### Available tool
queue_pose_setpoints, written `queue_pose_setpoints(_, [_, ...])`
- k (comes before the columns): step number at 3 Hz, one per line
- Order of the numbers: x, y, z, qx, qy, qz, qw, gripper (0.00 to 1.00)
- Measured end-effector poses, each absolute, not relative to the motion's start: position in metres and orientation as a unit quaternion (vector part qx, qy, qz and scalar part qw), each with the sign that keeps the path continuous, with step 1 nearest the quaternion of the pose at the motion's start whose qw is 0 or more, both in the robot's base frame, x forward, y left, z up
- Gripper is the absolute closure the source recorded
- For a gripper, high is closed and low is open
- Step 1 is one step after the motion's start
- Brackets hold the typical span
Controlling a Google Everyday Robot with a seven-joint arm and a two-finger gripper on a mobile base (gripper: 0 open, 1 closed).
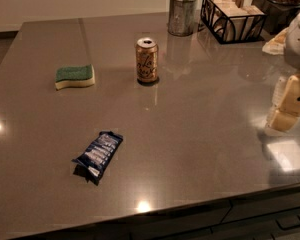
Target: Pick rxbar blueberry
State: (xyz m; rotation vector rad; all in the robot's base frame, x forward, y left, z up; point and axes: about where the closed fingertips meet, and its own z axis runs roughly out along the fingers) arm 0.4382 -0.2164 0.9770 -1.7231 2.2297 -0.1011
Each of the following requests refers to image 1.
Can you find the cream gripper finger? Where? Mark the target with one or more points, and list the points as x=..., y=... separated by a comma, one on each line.
x=285, y=111

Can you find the blue rxbar wrapper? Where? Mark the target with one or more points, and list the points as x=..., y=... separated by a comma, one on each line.
x=97, y=156

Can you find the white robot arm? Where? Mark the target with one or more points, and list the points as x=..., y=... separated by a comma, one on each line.
x=292, y=45

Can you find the pale packet on counter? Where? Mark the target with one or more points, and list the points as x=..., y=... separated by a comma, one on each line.
x=276, y=45

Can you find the snack jar on stand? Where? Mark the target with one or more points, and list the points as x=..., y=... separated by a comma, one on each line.
x=279, y=13

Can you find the metal cup with white items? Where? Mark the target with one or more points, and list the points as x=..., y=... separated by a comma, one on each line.
x=181, y=17

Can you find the gold soda can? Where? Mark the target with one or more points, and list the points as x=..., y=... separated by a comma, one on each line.
x=146, y=60

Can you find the green yellow sponge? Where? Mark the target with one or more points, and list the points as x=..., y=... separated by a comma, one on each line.
x=74, y=76

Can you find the black wire napkin holder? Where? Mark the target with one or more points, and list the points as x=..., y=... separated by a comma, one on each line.
x=232, y=22

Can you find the cabinet drawer handle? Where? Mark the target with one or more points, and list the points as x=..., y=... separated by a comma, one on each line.
x=288, y=223

